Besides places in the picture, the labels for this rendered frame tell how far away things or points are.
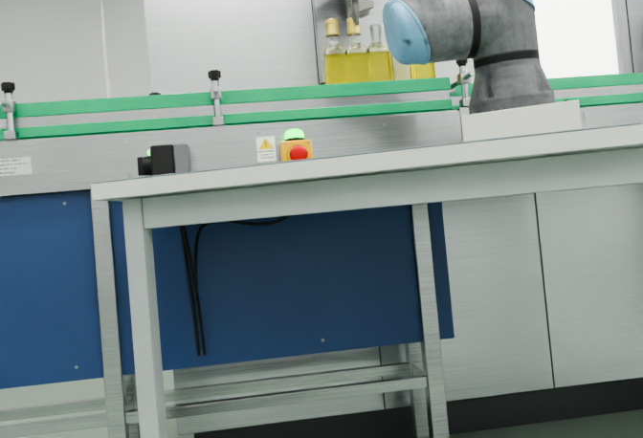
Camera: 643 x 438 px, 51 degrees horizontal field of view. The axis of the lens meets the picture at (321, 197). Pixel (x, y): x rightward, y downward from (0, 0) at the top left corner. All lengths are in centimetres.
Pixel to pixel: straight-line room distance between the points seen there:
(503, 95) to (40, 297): 109
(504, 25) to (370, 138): 51
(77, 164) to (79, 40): 354
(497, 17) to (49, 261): 109
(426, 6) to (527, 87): 22
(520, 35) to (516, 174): 24
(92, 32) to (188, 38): 319
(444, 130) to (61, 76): 376
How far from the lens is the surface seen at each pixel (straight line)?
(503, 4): 126
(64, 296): 166
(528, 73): 125
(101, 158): 162
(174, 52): 196
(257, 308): 161
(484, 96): 125
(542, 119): 121
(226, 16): 198
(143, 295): 137
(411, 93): 169
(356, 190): 124
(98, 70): 506
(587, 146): 120
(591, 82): 198
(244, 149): 160
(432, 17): 122
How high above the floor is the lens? 63
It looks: 2 degrees up
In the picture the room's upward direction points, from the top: 5 degrees counter-clockwise
